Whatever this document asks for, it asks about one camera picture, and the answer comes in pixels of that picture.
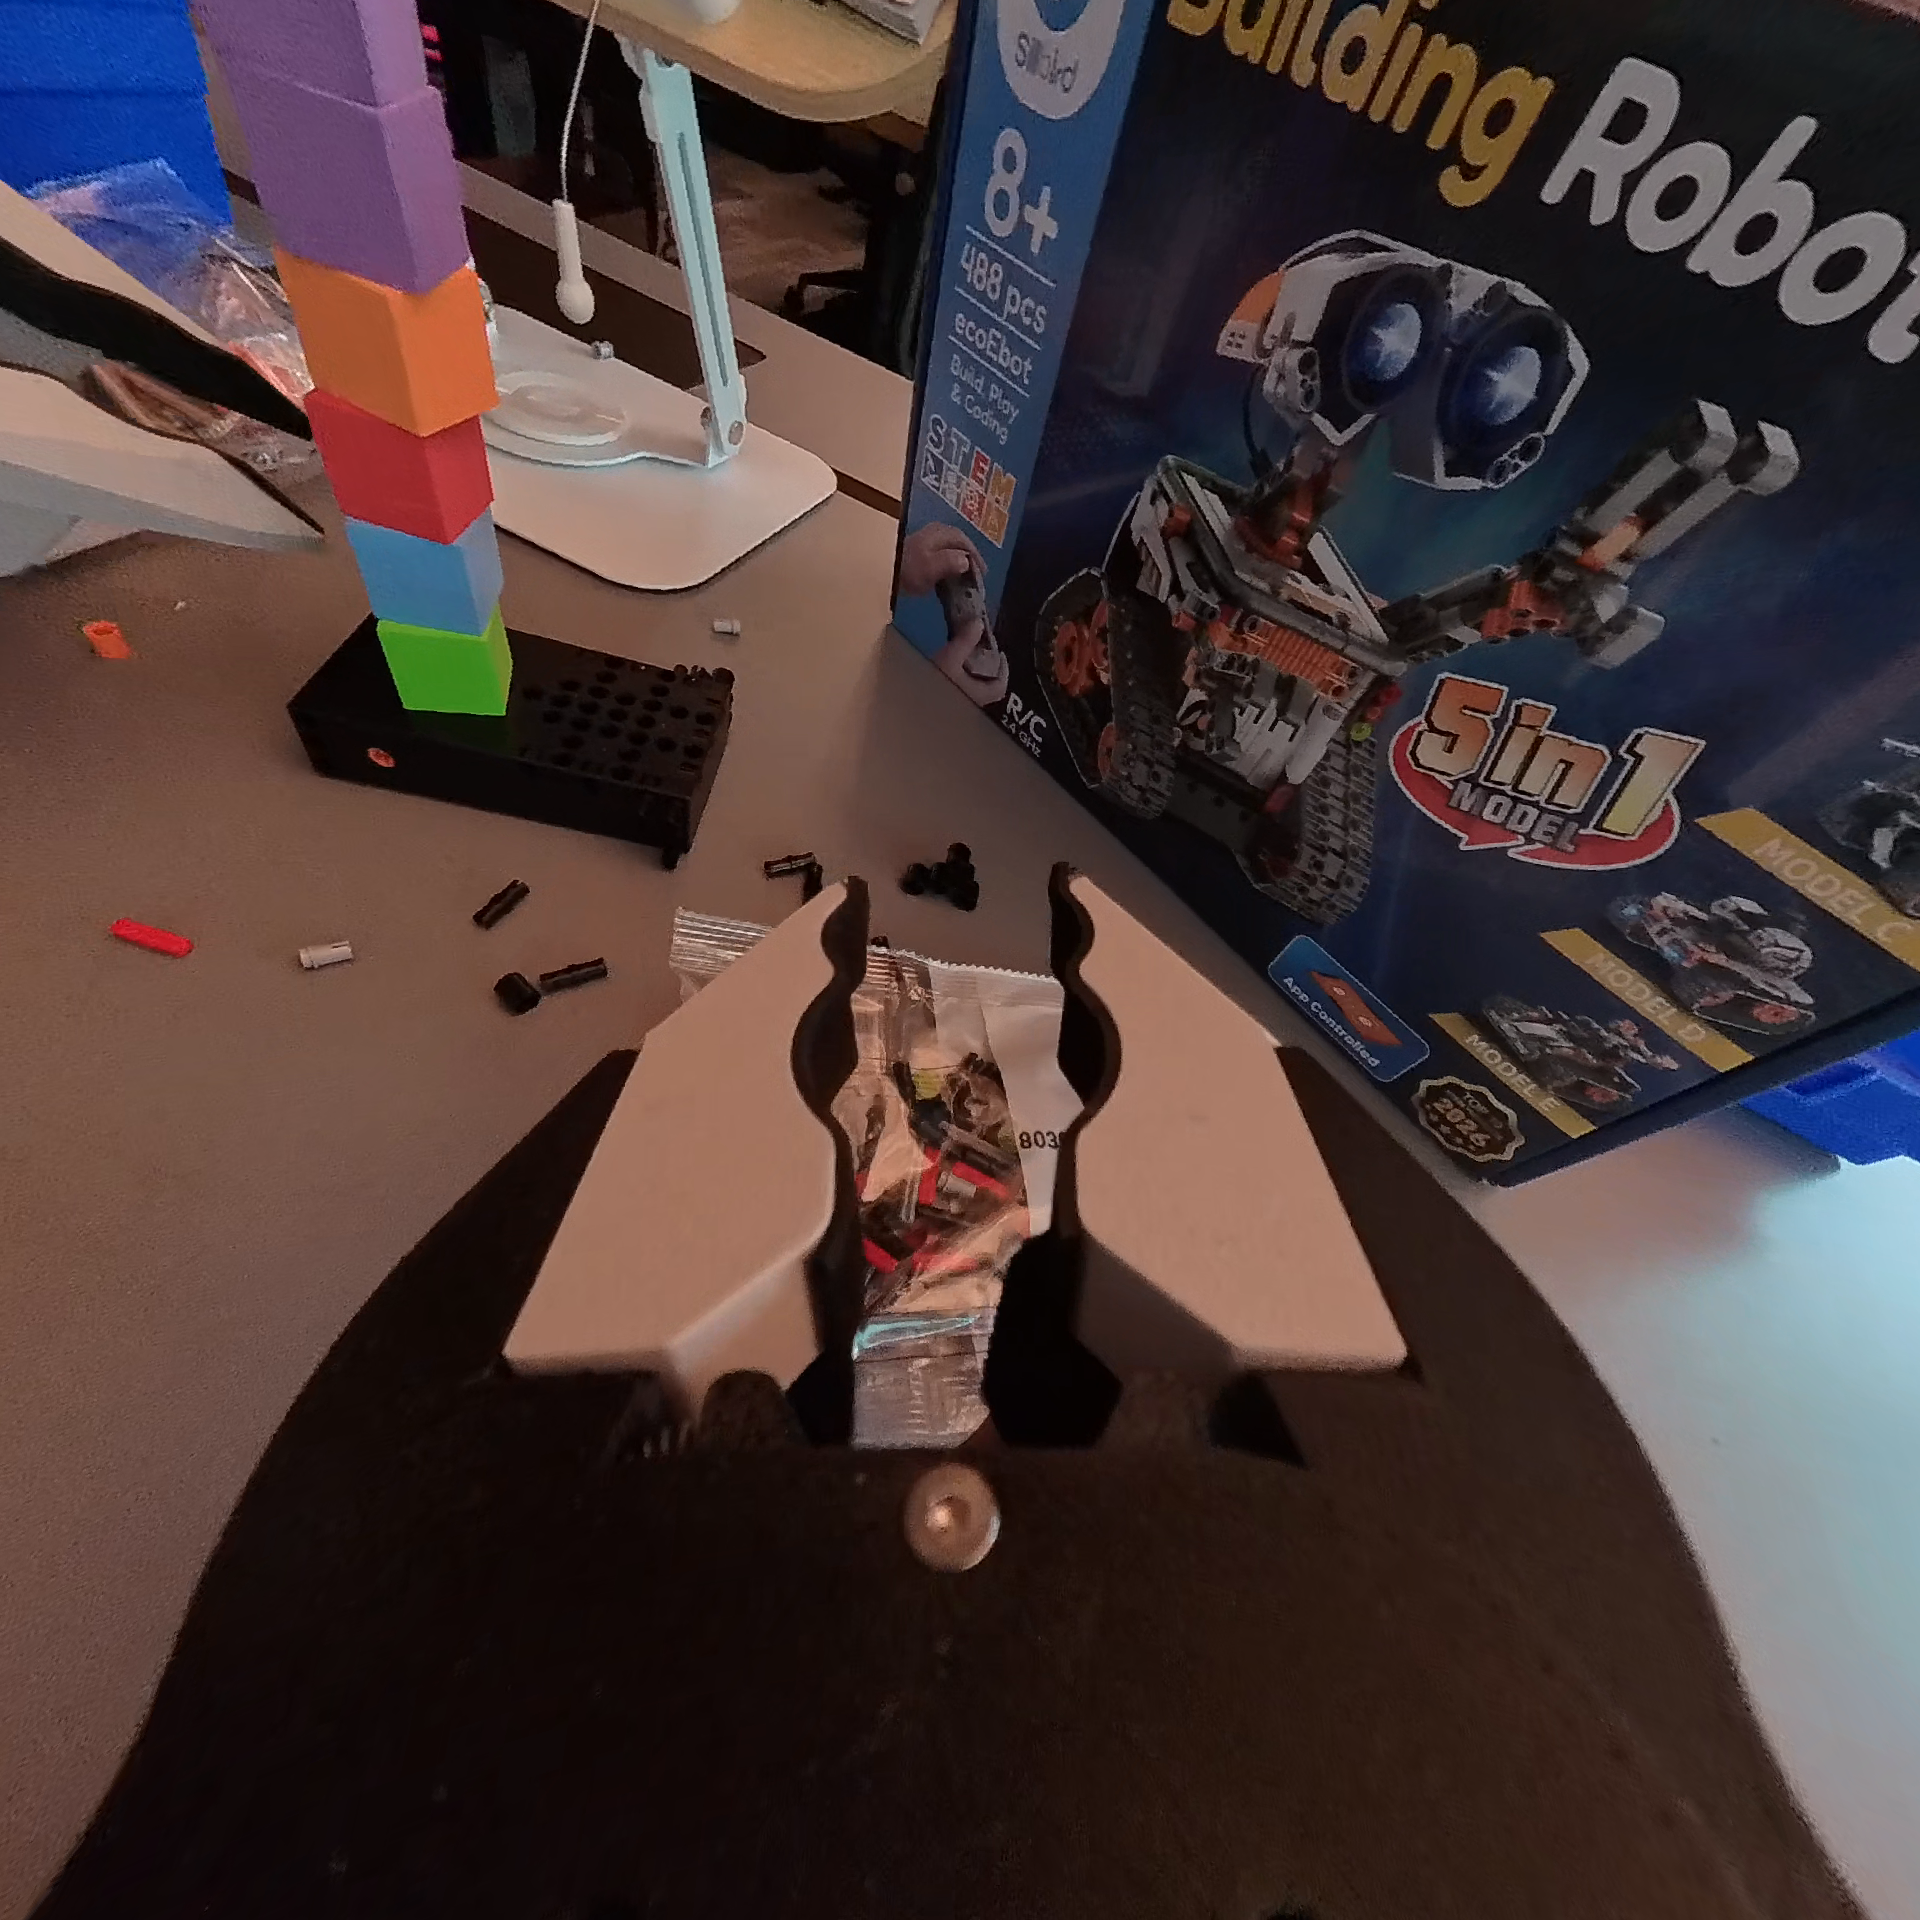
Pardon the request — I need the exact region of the large clear warning bag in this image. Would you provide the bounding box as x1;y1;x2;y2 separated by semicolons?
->
27;152;327;471

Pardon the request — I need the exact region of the orange foam cube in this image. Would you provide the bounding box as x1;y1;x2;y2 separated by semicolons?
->
272;244;502;440

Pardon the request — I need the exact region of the green foam cube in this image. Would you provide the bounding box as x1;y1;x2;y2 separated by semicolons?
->
372;603;519;719

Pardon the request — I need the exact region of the purple foam cube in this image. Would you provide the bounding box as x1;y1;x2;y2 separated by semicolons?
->
222;79;473;297
182;0;431;109

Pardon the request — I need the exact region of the brown desk cable hatch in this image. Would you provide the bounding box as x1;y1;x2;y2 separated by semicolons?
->
461;207;769;372

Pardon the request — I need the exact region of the blue robot kit box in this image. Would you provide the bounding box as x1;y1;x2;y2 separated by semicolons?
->
889;0;1920;1191

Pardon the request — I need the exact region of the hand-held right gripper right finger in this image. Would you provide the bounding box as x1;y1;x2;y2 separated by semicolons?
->
982;861;1413;1449

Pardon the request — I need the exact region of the black perforated building plate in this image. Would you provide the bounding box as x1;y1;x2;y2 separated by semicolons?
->
286;607;740;872

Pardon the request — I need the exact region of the long blue plastic bin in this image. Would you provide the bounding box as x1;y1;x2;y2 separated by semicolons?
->
0;0;237;191

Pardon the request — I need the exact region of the clear plastic parts bag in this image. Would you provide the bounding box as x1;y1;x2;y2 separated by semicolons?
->
662;902;1076;1452

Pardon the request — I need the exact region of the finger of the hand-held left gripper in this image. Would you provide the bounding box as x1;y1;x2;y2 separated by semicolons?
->
0;364;327;582
0;175;320;447

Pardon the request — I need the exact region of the white booklet stand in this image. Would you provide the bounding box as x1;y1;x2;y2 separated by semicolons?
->
477;0;965;597

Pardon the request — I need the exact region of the blue foam cube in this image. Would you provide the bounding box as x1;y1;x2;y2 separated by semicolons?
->
343;507;510;640

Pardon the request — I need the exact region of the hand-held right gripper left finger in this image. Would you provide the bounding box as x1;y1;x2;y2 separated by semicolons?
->
502;877;872;1449

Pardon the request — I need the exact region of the red foam cube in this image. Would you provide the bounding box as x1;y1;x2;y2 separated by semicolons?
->
302;384;500;548

